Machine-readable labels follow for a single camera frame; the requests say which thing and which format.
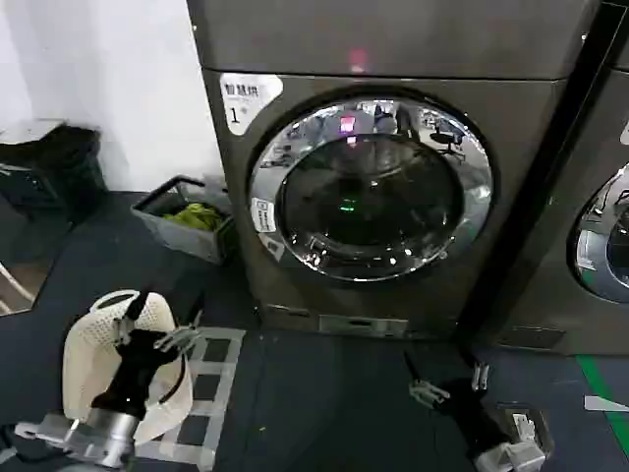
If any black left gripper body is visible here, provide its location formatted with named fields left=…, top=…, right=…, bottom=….
left=91, top=329, right=167, bottom=420

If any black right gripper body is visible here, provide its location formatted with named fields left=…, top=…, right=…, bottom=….
left=436, top=378, right=508, bottom=461

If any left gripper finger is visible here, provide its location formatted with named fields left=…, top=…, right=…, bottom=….
left=113, top=290, right=150, bottom=346
left=156, top=325, right=203, bottom=353

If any white perforated laundry basket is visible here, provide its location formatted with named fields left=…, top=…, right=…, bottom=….
left=62, top=289, right=195, bottom=444

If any grey laundry basket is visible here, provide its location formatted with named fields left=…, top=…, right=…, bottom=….
left=129, top=176, right=235, bottom=267

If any grey front-load dryer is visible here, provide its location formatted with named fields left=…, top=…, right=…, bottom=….
left=186, top=0, right=587, bottom=341
left=494, top=0, right=629, bottom=356

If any green cloth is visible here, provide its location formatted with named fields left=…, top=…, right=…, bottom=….
left=163, top=202, right=223, bottom=233

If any white door label sticker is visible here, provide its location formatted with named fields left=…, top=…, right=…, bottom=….
left=251, top=196, right=282, bottom=236

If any black waste bin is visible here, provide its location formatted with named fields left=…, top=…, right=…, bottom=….
left=0, top=124, right=108, bottom=223

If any round glass dryer door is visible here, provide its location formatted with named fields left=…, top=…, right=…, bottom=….
left=247, top=84, right=494, bottom=297
left=565, top=158, right=629, bottom=305

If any white numbered dryer sticker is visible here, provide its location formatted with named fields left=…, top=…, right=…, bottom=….
left=218, top=72, right=287, bottom=137

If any black post between dryers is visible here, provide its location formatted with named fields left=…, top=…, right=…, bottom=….
left=458, top=0, right=612, bottom=346

